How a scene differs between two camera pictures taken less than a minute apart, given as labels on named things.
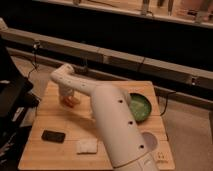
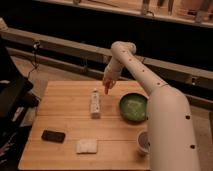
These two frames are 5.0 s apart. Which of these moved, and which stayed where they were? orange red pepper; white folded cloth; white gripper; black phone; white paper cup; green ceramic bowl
Moved: orange red pepper; white gripper
Stayed: white paper cup; white folded cloth; black phone; green ceramic bowl
